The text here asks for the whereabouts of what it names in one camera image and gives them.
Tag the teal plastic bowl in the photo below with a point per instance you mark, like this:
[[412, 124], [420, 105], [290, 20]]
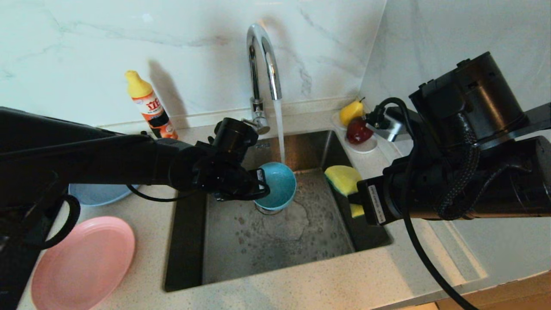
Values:
[[280, 185]]

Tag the stainless steel sink basin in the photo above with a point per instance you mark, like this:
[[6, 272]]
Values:
[[280, 249]]

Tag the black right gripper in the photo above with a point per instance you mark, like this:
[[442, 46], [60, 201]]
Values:
[[473, 185]]

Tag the yellow green sponge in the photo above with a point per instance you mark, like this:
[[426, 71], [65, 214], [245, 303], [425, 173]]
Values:
[[342, 178]]

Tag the dark red apple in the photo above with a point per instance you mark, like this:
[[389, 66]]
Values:
[[357, 133]]

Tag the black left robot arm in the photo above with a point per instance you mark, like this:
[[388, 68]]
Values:
[[86, 159]]

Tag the yellow-capped orange dish soap bottle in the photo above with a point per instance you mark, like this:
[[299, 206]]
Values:
[[142, 92]]

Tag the yellow pear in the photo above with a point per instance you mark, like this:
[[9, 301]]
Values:
[[349, 113]]

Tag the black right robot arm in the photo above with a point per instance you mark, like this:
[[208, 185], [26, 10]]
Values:
[[538, 118]]

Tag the wooden cabinet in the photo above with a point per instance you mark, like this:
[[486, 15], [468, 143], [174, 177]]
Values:
[[508, 297]]

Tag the blue plastic plate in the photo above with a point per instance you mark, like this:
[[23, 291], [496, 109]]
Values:
[[99, 196]]

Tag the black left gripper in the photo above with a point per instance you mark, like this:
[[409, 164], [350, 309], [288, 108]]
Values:
[[228, 176]]

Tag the pink plastic plate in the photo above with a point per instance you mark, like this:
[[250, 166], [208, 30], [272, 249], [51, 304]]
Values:
[[86, 267]]

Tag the chrome gooseneck faucet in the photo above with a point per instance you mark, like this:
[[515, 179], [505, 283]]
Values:
[[255, 86]]

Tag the small white saucer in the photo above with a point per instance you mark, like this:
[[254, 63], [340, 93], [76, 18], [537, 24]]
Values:
[[335, 121], [366, 148]]

